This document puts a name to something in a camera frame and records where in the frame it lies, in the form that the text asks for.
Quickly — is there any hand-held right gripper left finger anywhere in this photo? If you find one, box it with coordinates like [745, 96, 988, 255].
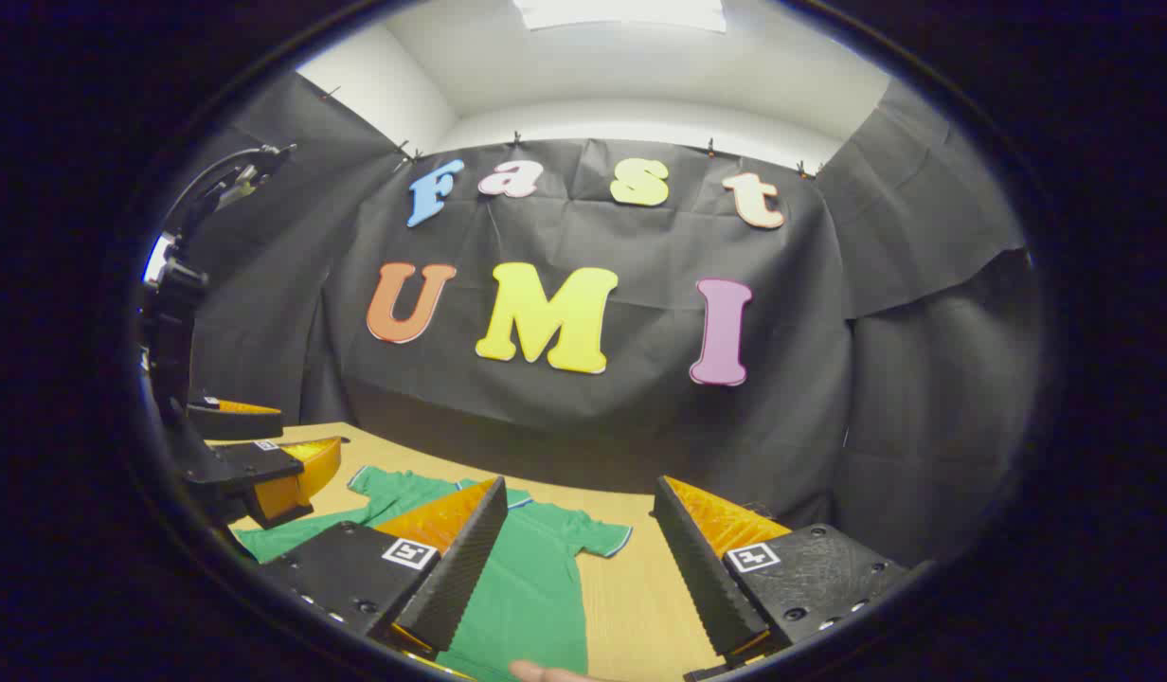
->
[257, 476, 509, 662]

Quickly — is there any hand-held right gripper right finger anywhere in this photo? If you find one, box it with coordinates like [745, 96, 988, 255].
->
[653, 476, 925, 679]

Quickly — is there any green T-shirt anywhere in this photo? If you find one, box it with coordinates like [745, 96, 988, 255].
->
[233, 466, 634, 682]

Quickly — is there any black backdrop cloth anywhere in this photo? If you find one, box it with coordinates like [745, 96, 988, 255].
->
[157, 71, 1044, 569]

